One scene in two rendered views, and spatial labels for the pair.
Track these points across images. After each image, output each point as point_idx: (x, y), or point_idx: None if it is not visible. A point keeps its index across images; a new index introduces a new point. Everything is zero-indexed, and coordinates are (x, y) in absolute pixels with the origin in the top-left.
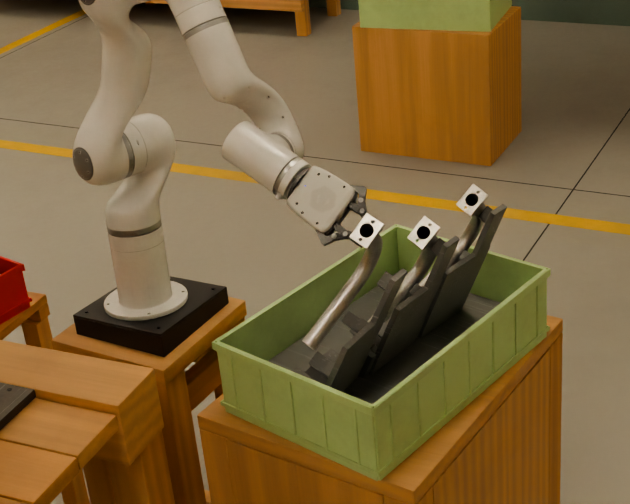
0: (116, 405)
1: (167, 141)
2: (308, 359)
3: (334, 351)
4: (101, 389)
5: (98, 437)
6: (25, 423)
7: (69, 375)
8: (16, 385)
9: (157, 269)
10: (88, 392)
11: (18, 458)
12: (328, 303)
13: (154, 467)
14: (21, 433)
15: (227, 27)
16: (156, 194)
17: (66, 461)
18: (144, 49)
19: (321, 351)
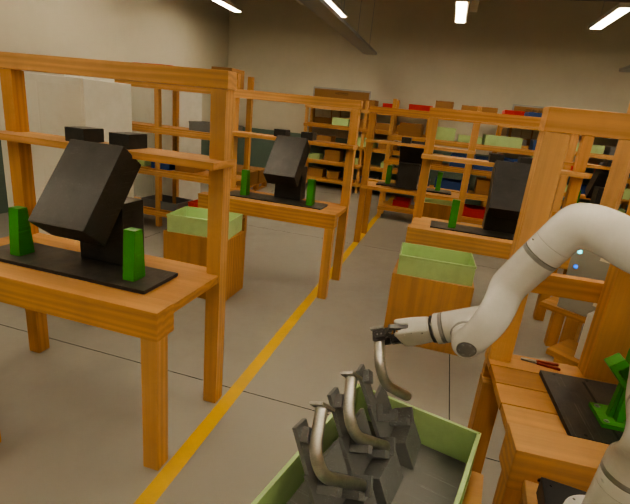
0: (509, 422)
1: (629, 423)
2: (430, 488)
3: (401, 442)
4: (530, 433)
5: (504, 416)
6: (552, 422)
7: (563, 445)
8: (586, 439)
9: (588, 490)
10: (535, 431)
11: (529, 402)
12: None
13: (499, 491)
14: (546, 416)
15: (519, 249)
16: (611, 446)
17: (503, 400)
18: None
19: (425, 497)
